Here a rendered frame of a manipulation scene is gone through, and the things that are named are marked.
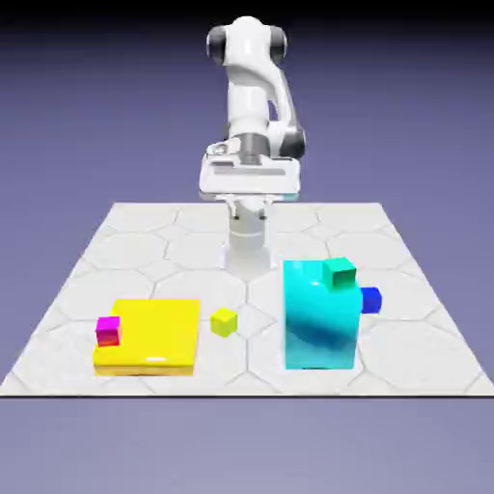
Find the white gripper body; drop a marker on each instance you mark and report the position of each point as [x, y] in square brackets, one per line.
[251, 181]

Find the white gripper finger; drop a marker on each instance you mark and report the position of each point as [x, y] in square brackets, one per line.
[235, 210]
[263, 210]

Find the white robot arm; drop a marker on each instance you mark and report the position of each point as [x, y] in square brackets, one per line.
[247, 69]

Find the small green cube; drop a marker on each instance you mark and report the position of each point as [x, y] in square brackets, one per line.
[339, 273]

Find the small yellow cube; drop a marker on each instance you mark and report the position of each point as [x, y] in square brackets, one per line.
[223, 322]

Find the small blue cube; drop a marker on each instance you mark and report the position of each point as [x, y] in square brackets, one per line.
[371, 300]

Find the small magenta cube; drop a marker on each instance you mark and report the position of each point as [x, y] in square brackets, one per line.
[108, 331]

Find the large cyan box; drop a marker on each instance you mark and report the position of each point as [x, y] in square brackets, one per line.
[316, 324]

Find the large yellow box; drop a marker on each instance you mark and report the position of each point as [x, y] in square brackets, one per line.
[154, 332]

